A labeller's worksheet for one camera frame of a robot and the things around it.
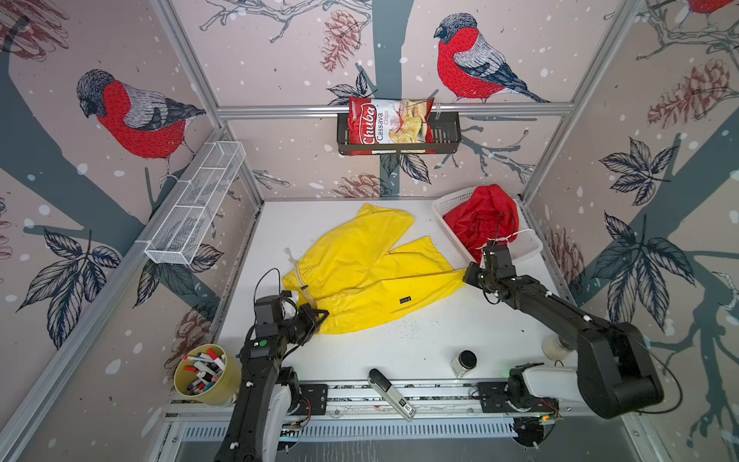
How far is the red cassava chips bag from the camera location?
2.86 ft

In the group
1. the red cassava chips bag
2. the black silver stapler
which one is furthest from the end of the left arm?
the red cassava chips bag

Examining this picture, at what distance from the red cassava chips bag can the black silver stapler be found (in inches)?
26.5

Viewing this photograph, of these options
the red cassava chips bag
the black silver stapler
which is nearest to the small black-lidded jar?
the black silver stapler

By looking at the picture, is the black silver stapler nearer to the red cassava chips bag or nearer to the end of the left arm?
the end of the left arm

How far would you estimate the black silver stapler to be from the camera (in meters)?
0.71

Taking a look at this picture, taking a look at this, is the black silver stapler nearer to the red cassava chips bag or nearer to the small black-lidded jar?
the small black-lidded jar
